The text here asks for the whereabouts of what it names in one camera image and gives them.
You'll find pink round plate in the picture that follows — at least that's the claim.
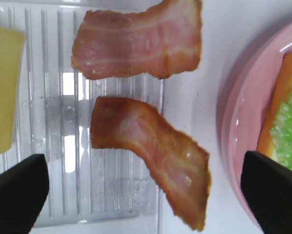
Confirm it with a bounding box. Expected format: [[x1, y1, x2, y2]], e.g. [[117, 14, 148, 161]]
[[221, 22, 292, 226]]

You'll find white bread slice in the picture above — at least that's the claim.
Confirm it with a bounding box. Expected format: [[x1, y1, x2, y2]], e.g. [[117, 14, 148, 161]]
[[257, 53, 292, 161]]

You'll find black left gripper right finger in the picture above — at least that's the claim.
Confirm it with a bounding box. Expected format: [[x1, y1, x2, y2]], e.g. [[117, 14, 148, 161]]
[[241, 151, 292, 234]]

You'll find bacon strip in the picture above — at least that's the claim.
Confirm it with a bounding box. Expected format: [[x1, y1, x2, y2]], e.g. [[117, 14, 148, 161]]
[[90, 97, 211, 231], [71, 0, 202, 80]]

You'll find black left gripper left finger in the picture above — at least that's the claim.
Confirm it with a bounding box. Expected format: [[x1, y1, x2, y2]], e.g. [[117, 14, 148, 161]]
[[0, 154, 49, 234]]

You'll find yellow cheese slice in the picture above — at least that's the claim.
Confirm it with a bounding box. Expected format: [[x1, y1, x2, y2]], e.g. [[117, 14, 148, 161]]
[[0, 26, 24, 154]]

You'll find clear plastic left tray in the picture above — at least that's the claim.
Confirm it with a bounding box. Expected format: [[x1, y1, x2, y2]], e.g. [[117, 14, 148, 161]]
[[0, 0, 164, 234]]

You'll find green lettuce leaf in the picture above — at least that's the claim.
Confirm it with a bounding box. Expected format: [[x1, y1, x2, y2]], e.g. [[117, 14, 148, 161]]
[[270, 90, 292, 170]]

